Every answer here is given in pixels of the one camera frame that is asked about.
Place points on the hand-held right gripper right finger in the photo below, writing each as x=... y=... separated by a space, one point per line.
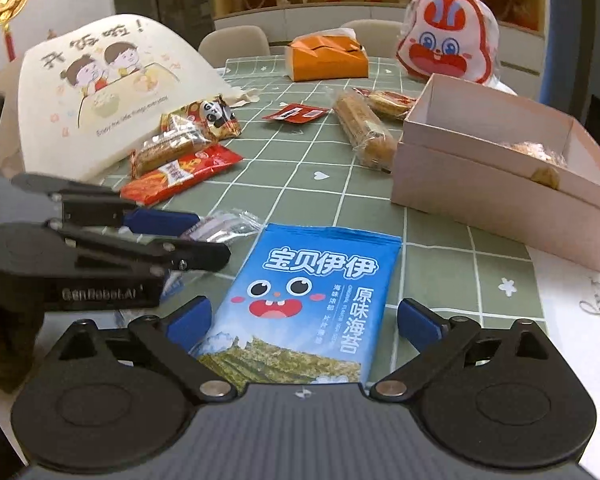
x=421 y=318

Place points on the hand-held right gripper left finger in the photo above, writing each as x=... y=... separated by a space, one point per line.
x=190 y=321

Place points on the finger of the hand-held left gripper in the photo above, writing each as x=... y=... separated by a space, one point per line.
x=160 y=221
x=195 y=256

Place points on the silver purple snack packet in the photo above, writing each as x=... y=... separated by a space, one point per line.
x=222 y=226

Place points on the clear brown cracker packet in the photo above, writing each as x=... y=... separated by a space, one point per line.
x=165 y=150

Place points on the blue seaweed packet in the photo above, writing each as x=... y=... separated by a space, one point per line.
x=300 y=280

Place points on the yellow panda snack packet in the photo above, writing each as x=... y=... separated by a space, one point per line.
x=216 y=115

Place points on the pink cardboard box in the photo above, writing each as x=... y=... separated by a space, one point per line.
x=480 y=200

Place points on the long clear biscuit packet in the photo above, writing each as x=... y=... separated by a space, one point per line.
x=365 y=127

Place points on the round rice cracker packet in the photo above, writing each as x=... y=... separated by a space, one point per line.
x=391 y=102

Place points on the long red snack packet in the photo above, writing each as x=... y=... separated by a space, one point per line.
x=180 y=172

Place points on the green checked tablecloth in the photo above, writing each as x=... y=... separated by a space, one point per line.
x=300 y=180

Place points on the cream cartoon tote bag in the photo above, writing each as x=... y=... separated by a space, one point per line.
x=105 y=90

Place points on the small flat red packet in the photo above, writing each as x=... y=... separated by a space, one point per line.
x=294 y=112

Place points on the small round cookie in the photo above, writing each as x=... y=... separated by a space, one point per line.
x=546 y=178

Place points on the beige dining chair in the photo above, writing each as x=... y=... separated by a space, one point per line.
x=235 y=42
x=375 y=27

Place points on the clear cookie packet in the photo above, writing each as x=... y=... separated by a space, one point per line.
x=537 y=152

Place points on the orange tissue box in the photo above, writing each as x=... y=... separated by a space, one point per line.
x=325 y=62

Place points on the white sideboard cabinet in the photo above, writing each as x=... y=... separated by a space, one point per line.
x=260 y=15

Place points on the white red rabbit bag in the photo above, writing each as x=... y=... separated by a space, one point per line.
x=445 y=35

